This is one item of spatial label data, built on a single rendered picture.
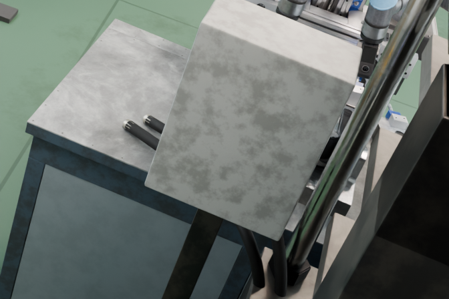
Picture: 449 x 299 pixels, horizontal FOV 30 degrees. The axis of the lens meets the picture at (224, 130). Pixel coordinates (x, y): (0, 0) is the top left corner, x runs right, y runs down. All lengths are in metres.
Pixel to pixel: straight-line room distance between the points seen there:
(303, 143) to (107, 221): 0.94
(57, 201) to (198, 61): 0.97
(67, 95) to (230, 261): 0.66
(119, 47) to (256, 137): 1.16
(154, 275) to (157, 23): 2.36
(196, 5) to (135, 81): 2.41
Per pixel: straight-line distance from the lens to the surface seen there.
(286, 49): 1.53
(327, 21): 3.00
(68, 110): 2.35
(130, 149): 2.27
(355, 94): 2.64
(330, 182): 1.91
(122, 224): 2.38
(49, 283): 2.62
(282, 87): 1.54
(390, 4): 2.47
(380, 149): 1.73
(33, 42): 4.14
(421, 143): 0.84
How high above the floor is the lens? 2.15
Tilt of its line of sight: 33 degrees down
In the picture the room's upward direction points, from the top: 22 degrees clockwise
